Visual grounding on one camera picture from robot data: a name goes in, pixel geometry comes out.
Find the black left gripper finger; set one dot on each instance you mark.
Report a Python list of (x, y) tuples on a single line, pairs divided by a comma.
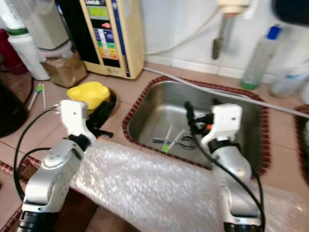
[(104, 111)]

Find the yellow plastic cup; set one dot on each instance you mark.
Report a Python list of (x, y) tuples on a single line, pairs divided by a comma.
[(88, 92)]

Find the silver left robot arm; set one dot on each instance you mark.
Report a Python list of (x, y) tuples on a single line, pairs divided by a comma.
[(50, 179)]

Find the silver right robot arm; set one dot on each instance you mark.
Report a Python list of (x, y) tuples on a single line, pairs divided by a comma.
[(236, 179)]

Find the steel sink drain strainer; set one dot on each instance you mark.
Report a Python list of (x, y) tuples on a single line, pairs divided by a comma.
[(189, 141)]

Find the white plastic stick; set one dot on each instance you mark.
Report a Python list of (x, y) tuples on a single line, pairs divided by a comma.
[(169, 131)]

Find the stainless steel sink basin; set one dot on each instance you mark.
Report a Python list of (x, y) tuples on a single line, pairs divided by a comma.
[(154, 106)]

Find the jar of brown powder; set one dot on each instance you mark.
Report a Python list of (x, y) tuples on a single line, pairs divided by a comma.
[(67, 71)]

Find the grey metal spout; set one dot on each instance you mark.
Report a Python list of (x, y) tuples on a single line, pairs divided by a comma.
[(217, 46)]

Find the clear bottle with green liquid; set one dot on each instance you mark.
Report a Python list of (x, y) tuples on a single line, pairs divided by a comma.
[(259, 60)]

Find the white training chopsticks green clip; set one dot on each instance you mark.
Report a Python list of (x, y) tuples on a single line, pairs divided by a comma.
[(39, 93)]

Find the black electric kettle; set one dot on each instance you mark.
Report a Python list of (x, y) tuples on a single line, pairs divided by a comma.
[(6, 108)]

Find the clear plastic bottle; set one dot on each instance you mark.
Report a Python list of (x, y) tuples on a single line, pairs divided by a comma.
[(289, 82)]

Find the cream water ionizer machine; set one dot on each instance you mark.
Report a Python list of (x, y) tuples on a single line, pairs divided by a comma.
[(106, 34)]

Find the clear bubble wrap sheet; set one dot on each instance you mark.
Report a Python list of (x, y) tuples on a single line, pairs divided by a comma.
[(149, 188)]

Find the white filter with green band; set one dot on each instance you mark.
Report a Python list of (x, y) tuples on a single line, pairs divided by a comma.
[(31, 53)]

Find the dark red plastic mug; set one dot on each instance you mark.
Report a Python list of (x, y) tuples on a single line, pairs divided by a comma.
[(9, 53)]

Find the grey-white plastic container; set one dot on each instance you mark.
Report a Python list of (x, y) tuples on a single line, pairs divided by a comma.
[(48, 24)]

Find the black round object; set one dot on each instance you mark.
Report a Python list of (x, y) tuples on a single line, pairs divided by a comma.
[(292, 10)]

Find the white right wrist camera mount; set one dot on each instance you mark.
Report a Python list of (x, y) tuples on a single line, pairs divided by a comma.
[(224, 121)]

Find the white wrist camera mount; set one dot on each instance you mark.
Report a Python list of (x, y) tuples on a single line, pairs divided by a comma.
[(76, 121), (224, 121)]

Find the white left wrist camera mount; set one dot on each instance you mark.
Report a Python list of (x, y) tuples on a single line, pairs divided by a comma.
[(76, 121)]

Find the cream wall tap fixture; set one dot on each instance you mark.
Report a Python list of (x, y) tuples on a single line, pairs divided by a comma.
[(234, 6)]

